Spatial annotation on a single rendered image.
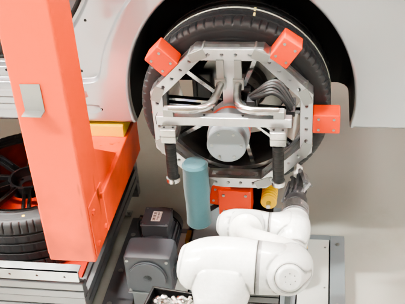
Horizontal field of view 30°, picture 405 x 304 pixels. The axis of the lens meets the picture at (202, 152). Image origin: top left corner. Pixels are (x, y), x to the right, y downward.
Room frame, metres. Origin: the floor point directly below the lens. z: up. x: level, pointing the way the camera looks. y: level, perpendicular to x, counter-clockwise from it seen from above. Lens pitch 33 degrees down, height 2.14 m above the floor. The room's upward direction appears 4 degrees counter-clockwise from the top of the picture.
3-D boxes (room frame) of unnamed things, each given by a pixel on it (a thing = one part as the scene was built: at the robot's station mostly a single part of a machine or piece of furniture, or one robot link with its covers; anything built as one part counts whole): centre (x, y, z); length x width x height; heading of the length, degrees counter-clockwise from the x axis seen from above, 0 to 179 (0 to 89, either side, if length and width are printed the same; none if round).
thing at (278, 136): (1.94, -0.24, 0.93); 0.09 x 0.05 x 0.05; 169
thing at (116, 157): (2.29, 0.38, 0.69); 0.52 x 0.17 x 0.35; 169
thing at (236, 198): (2.22, -0.12, 0.48); 0.16 x 0.12 x 0.17; 169
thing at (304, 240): (1.80, -0.25, 0.64); 0.16 x 0.13 x 0.11; 169
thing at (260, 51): (2.18, -0.11, 0.85); 0.54 x 0.07 x 0.54; 79
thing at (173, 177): (1.98, 0.10, 0.83); 0.04 x 0.04 x 0.16
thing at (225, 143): (2.11, -0.10, 0.85); 0.21 x 0.14 x 0.14; 169
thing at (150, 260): (2.20, 0.19, 0.26); 0.42 x 0.18 x 0.35; 169
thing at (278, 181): (1.92, -0.23, 0.83); 0.04 x 0.04 x 0.16
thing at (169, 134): (2.01, 0.09, 0.93); 0.09 x 0.05 x 0.05; 169
